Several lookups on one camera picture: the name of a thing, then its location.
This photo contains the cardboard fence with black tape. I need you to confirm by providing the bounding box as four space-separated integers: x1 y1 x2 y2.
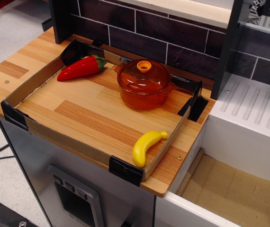
1 41 215 193

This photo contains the yellow toy banana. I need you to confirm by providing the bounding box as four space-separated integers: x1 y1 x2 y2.
132 131 168 167

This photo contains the white toy sink unit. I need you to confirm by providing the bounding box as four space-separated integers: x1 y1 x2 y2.
154 75 270 227

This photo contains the orange transparent plastic pot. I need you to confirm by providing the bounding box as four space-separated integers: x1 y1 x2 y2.
114 61 175 111

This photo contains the silver toy dishwasher front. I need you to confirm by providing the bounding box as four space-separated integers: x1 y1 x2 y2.
0 118 155 227

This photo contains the orange transparent pot lid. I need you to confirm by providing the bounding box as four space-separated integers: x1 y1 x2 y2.
115 59 171 95

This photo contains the red toy chili pepper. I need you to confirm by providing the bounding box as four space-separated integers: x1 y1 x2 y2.
57 55 107 81

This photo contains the dark shelf upright post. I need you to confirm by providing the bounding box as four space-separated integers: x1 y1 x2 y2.
210 0 243 100

